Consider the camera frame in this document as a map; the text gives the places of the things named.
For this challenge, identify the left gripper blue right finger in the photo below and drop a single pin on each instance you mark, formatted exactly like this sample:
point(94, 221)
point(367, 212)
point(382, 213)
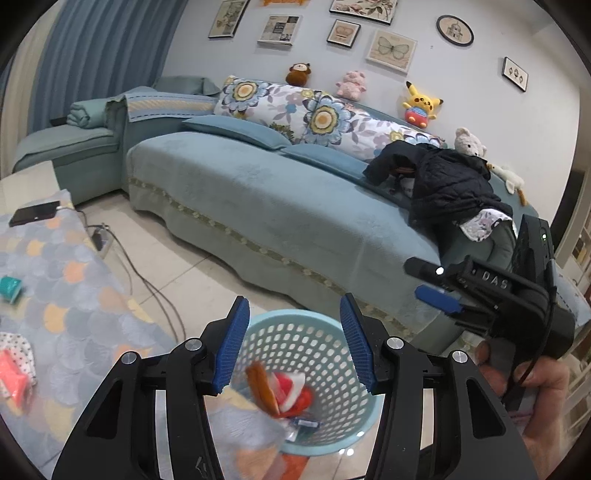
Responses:
point(441, 419)

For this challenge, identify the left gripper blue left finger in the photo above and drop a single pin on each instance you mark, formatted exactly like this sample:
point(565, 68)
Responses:
point(147, 407)

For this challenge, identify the blue tiger playing card box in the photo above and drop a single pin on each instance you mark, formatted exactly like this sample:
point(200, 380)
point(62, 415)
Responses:
point(306, 423)

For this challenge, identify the red white paper cup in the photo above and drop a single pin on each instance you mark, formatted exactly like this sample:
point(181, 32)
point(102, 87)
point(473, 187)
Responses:
point(291, 394)

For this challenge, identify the white goose plush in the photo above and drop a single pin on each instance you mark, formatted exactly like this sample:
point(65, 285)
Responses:
point(514, 183)

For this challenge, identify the black jacket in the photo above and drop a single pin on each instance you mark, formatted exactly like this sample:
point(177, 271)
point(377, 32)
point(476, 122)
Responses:
point(452, 200)

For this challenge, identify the scale pattern tablecloth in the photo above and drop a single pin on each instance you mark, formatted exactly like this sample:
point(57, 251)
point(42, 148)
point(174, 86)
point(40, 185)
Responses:
point(80, 313)

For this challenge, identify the light blue plastic basket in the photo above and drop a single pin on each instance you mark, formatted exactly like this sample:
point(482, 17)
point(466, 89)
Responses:
point(301, 341)

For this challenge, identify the white teddy bear plush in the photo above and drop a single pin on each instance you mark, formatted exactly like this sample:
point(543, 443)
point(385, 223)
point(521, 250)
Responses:
point(472, 149)

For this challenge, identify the teal small cup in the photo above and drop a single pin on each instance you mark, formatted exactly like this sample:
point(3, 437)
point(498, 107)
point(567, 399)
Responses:
point(10, 288)

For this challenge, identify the white power strip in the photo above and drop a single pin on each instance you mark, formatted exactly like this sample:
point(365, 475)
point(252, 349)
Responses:
point(101, 238)

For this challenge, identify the yellow pikachu plush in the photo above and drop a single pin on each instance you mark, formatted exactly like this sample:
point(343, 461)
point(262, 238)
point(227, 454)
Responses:
point(420, 109)

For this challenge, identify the teal sofa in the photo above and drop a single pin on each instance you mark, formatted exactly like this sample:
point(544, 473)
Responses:
point(280, 224)

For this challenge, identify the black smartphone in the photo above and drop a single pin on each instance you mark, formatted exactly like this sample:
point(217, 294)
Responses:
point(34, 213)

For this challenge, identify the teal flat cushion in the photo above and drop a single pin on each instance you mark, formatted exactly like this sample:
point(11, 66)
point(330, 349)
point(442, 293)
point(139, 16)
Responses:
point(328, 160)
point(238, 129)

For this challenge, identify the floral long pillow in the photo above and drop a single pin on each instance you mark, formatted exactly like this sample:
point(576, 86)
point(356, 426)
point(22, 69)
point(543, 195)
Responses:
point(309, 116)

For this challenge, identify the pink pig plush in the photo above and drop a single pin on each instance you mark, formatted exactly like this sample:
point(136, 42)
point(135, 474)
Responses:
point(352, 86)

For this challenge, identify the folded teal blanket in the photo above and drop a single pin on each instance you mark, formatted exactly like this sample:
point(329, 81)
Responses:
point(87, 114)

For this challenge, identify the brown monkey plush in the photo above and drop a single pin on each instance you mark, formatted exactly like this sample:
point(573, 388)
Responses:
point(298, 74)

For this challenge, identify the cream sheer curtain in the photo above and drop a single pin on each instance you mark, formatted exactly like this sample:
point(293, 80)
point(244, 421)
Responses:
point(18, 92)

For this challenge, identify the blue curtain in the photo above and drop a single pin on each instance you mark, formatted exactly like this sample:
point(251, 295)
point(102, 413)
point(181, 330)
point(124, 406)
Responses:
point(98, 49)

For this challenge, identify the small dark picture frame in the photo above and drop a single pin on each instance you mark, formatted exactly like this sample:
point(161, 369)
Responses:
point(516, 74)

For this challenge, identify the round picture frame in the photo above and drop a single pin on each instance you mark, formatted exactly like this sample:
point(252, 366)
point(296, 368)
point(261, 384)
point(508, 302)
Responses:
point(455, 30)

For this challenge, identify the butterfly picture frame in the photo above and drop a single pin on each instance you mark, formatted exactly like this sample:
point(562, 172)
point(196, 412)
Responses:
point(392, 50)

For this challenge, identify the flower painting picture frame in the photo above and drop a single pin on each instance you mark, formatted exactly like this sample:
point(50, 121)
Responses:
point(381, 11)

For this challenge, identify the crown picture frame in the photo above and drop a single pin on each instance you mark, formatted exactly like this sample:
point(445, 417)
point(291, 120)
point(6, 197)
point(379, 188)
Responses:
point(343, 33)

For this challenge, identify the newspaper collage picture frame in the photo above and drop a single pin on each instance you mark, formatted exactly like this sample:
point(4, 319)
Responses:
point(280, 30)

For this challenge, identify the plant sketch picture frame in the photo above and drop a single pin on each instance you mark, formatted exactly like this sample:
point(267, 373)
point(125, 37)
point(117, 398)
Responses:
point(227, 19)

